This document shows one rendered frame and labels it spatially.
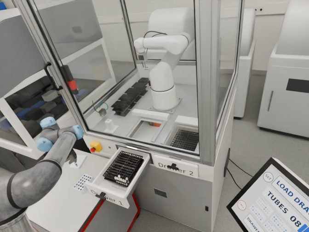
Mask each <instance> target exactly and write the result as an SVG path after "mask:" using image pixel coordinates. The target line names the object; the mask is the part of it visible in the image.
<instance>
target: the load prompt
mask: <svg viewBox="0 0 309 232"><path fill-rule="evenodd" d="M271 185H272V186H273V187H274V188H275V189H276V190H277V191H278V192H279V193H280V194H281V195H282V196H283V197H284V198H285V199H286V200H287V201H288V202H289V203H290V204H291V205H292V206H293V207H294V208H295V209H296V210H297V211H298V212H299V213H300V214H301V215H302V216H303V217H304V218H305V219H306V220H307V221H308V222H309V201H308V200H307V199H306V198H305V197H304V196H303V195H302V194H301V193H300V192H298V191H297V190H296V189H295V188H294V187H293V186H292V185H291V184H289V183H288V182H287V181H286V180H285V179H284V178H283V177H282V176H281V175H279V176H278V177H277V178H276V179H275V180H274V181H273V182H272V183H271Z"/></svg>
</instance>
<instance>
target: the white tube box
mask: <svg viewBox="0 0 309 232"><path fill-rule="evenodd" d="M86 181H88V182H90V183H92V182H93V181H94V178H93V177H92V176H90V175H87V174H83V175H82V176H81V178H80V179H79V180H78V181H77V182H76V183H75V184H74V186H73V187H72V188H73V190H74V191H75V192H78V193H80V194H82V195H83V194H84V193H85V191H86V190H87V187H86V186H85V185H83V183H85V182H86ZM75 186H77V187H78V188H75Z"/></svg>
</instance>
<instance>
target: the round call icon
mask: <svg viewBox="0 0 309 232"><path fill-rule="evenodd" d="M236 206H237V207H238V208H239V210H240V211H241V212H242V213H243V212H244V211H245V210H246V209H247V208H248V205H247V204H246V202H245V201H244V200H243V199H242V198H241V199H240V200H239V201H238V202H237V203H236Z"/></svg>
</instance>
